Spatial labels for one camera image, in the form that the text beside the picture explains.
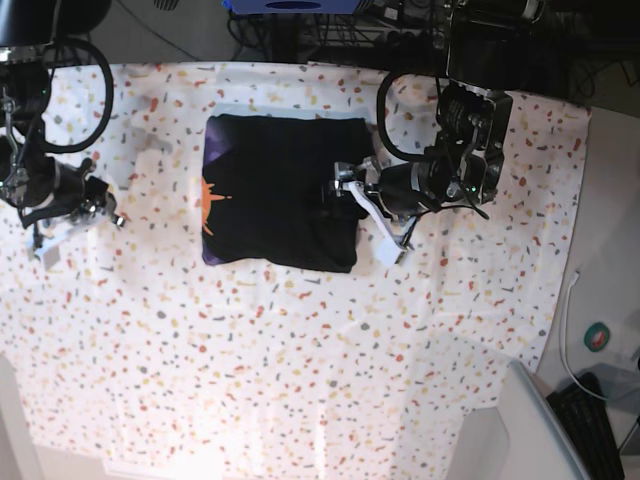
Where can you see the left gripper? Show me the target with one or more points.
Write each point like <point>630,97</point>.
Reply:
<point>397,192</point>

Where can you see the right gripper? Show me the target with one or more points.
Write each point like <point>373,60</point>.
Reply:
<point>63,201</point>

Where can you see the black t-shirt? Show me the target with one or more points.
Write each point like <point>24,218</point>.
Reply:
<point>265,191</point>

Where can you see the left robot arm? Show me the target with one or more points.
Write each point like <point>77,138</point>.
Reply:
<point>487,42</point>

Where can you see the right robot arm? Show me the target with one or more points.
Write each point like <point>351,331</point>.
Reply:
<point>34,36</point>

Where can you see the terrazzo patterned tablecloth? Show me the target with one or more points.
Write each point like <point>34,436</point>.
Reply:
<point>132,350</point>

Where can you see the green tape roll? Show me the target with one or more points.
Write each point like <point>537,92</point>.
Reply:
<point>597,337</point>

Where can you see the white bin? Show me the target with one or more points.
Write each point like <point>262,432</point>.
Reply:
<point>519,438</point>

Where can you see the black keyboard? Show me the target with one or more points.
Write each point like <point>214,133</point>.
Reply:
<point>586,423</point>

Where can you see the blue box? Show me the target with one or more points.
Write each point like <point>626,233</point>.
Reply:
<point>248,7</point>

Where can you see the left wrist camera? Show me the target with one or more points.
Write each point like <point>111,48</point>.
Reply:
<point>393,249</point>

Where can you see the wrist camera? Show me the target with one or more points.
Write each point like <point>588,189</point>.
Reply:
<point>48,254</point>
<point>393,249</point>

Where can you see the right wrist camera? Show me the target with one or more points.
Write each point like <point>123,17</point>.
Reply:
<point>48,254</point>

